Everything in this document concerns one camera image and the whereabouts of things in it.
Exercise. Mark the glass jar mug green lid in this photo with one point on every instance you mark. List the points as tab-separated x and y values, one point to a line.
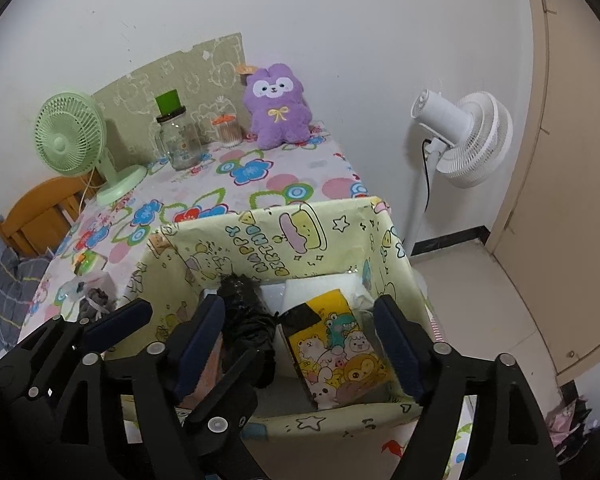
177	135

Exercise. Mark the green desk fan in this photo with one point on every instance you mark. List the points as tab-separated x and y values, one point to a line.
60	142

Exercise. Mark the clear plastic bag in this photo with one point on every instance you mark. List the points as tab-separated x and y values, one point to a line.
72	292

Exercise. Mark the black plastic bag bundle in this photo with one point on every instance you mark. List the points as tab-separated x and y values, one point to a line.
245	320

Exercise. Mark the green patterned board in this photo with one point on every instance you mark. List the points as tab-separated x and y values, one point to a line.
195	75

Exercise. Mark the yellow cartoon packet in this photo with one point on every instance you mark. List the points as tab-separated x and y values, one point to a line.
340	350

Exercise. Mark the wooden headboard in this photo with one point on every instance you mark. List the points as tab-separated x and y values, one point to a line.
35	220

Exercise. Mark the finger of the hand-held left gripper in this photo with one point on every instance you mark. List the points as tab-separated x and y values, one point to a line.
230	390
122	320

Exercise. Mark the cotton swab jar orange lid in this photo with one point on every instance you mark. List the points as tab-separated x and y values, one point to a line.
228	132

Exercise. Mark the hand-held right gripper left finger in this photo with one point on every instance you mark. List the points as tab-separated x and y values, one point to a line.
200	345

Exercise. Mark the beige door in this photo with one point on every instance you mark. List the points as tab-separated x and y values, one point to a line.
565	160

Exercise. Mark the pink black plastic bags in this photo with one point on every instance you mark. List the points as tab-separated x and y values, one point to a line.
570	420

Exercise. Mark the floral tablecloth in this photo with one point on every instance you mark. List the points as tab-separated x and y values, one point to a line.
285	185

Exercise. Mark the pink packet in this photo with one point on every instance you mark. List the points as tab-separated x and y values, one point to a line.
211	375

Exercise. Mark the grey plaid pillow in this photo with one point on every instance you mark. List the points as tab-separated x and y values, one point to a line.
10	280

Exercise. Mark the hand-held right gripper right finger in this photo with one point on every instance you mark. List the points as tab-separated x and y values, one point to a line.
397	355

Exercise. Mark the white standing fan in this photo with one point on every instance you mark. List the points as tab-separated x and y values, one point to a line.
460	130

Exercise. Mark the purple plush bunny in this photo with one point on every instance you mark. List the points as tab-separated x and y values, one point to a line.
277	105

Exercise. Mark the white foam block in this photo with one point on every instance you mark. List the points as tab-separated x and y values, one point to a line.
305	292

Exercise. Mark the yellow cartoon storage box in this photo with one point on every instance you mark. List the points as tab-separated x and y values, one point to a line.
260	240

